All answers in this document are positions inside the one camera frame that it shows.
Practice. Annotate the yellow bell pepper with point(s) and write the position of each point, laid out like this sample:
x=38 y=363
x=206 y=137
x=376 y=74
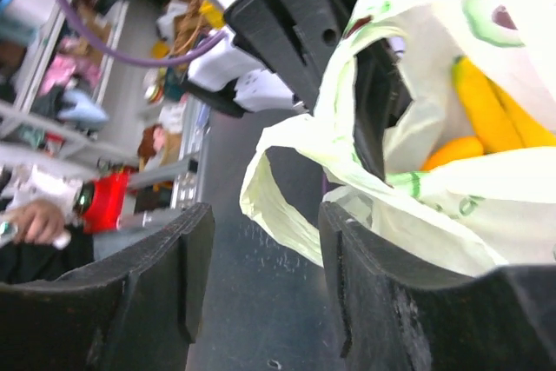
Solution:
x=457 y=149

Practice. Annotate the person hand in background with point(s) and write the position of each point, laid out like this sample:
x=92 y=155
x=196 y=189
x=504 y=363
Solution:
x=38 y=222

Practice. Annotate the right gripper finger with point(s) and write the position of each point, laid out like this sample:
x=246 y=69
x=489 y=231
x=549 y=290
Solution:
x=138 y=309
x=394 y=311

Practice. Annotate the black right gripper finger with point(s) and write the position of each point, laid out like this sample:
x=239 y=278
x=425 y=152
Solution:
x=380 y=94
x=294 y=38

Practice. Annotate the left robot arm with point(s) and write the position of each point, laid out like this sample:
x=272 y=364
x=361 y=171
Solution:
x=234 y=81

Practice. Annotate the avocado print plastic bag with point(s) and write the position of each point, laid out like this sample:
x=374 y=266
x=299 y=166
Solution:
x=466 y=216

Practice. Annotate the yellow banana bunch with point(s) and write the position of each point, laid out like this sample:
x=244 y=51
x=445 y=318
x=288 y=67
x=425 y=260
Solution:
x=497 y=120

